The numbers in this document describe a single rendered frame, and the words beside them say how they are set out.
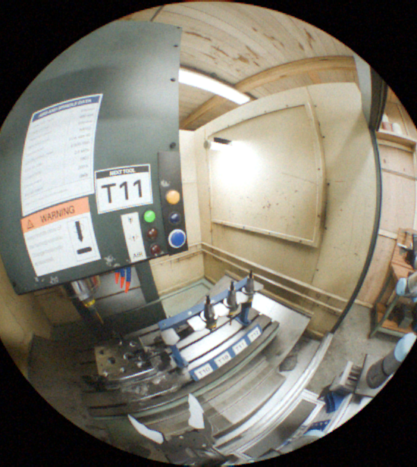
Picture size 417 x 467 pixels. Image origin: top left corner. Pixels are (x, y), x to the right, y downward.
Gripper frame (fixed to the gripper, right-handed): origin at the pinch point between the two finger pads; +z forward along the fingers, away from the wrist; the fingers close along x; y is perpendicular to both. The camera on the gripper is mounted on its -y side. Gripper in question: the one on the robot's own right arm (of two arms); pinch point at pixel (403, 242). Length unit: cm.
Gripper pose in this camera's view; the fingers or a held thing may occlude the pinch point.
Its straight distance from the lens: 114.5
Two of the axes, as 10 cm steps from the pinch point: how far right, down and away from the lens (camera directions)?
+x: 7.7, 0.0, -6.4
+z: 6.2, -2.6, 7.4
